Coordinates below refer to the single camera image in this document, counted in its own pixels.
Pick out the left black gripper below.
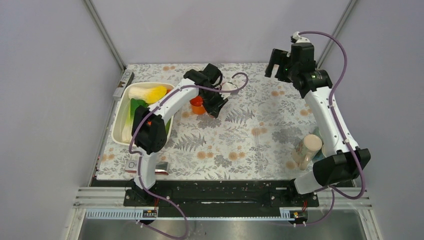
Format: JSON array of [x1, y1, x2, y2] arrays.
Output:
[[199, 87, 228, 118]]

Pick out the orange mug black rim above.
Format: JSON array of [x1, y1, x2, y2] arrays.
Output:
[[189, 95, 206, 115]]

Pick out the cream floral mug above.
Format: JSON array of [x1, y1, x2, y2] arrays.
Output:
[[291, 134, 323, 171]]

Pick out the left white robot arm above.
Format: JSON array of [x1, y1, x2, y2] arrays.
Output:
[[130, 63, 227, 206]]

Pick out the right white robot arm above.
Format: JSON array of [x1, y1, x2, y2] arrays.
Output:
[[265, 42, 371, 206]]

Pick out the floral table mat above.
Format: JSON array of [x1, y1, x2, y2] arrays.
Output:
[[96, 62, 347, 181]]

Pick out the toy yellow cabbage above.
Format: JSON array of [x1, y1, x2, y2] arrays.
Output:
[[128, 86, 168, 105]]

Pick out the silver snack packet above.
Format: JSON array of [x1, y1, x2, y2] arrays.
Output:
[[124, 160, 169, 175]]

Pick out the toy green bok choy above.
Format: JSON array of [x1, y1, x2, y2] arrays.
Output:
[[120, 98, 149, 144]]

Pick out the white plastic tray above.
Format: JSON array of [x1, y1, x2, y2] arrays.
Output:
[[110, 82, 175, 147]]

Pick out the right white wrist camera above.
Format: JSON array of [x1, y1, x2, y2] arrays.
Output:
[[290, 31, 311, 44]]

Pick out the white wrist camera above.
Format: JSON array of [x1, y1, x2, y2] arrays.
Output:
[[219, 82, 239, 100], [290, 31, 311, 44]]

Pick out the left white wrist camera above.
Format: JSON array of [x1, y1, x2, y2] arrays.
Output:
[[219, 82, 239, 100]]

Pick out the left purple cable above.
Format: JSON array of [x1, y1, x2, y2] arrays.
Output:
[[128, 72, 249, 240]]

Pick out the grey box at wall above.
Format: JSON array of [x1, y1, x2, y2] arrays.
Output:
[[112, 69, 135, 101]]

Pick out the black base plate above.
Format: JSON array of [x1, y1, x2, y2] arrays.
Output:
[[123, 180, 320, 217]]

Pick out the white cable duct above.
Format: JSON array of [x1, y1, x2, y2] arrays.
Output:
[[85, 207, 308, 221]]

